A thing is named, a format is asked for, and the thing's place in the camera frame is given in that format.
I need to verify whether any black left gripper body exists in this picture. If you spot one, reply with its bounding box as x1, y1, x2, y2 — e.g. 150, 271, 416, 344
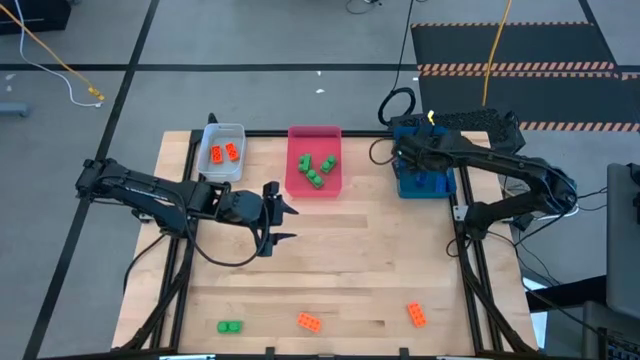
232, 181, 282, 258

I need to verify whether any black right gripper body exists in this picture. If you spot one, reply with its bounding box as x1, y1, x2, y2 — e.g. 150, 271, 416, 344
394, 126, 454, 176

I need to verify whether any blue plastic bin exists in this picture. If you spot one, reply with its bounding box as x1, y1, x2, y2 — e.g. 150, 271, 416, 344
392, 126, 458, 200

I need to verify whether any white plastic bin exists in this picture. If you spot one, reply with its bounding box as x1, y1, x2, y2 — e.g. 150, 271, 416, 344
197, 122, 247, 183

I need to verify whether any red translucent plastic bin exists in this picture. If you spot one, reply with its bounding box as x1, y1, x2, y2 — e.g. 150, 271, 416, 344
284, 124, 344, 200

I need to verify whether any black hazard-striped mat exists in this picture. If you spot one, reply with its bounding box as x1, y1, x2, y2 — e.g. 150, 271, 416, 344
418, 71, 640, 133
410, 22, 617, 72

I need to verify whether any grey monitor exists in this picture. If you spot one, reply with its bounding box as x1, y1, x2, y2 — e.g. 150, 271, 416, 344
605, 162, 640, 321

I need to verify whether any black furniture base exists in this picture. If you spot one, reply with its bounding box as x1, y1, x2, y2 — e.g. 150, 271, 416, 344
525, 273, 640, 360

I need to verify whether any black box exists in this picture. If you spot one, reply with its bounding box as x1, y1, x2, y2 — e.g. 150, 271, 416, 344
0, 0, 71, 35

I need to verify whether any black cable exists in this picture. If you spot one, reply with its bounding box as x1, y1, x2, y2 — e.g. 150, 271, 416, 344
123, 230, 170, 294
346, 0, 384, 15
185, 219, 274, 269
377, 0, 418, 127
368, 138, 401, 167

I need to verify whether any black aluminium table frame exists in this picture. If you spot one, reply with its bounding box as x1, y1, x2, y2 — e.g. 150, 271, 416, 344
112, 129, 539, 360

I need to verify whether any yellow cable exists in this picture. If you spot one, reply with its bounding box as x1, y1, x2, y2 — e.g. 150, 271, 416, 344
481, 0, 515, 108
0, 3, 106, 101

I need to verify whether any white cable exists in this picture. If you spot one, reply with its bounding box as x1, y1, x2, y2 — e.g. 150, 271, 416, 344
13, 0, 105, 109

